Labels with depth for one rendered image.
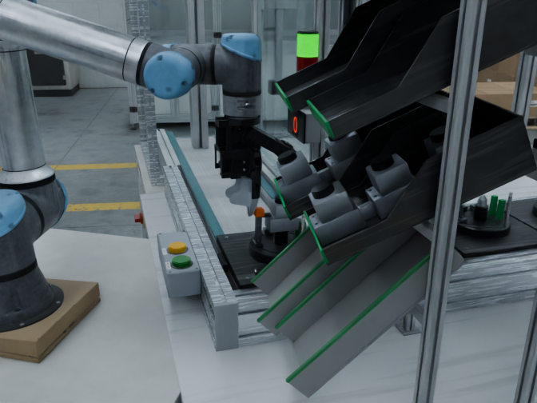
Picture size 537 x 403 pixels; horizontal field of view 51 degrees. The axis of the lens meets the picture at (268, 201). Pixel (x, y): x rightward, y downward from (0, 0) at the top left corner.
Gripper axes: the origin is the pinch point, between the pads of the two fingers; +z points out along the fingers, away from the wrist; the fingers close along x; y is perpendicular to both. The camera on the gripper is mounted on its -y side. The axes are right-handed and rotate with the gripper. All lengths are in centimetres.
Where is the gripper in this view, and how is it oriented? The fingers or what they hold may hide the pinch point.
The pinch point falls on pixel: (252, 209)
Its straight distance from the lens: 117.7
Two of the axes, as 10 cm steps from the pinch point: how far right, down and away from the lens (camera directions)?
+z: -0.1, 9.3, 3.6
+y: -9.6, 0.9, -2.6
